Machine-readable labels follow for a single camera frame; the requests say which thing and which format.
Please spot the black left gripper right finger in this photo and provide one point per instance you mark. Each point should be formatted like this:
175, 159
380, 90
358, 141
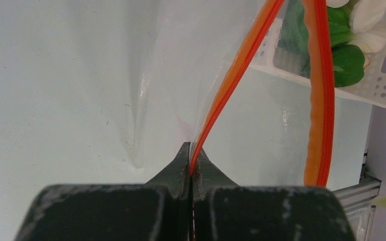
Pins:
224, 210

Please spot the green bok choy toy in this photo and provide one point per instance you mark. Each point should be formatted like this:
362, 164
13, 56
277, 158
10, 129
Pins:
348, 60

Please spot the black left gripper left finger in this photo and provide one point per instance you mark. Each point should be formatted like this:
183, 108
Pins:
156, 210

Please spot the clear zip bag orange zipper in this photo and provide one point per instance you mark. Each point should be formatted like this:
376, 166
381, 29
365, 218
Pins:
191, 80

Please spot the aluminium frame profile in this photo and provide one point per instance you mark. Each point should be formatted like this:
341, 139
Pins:
357, 202

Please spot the white oyster mushroom toy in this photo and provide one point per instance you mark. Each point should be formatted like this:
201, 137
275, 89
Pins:
357, 23

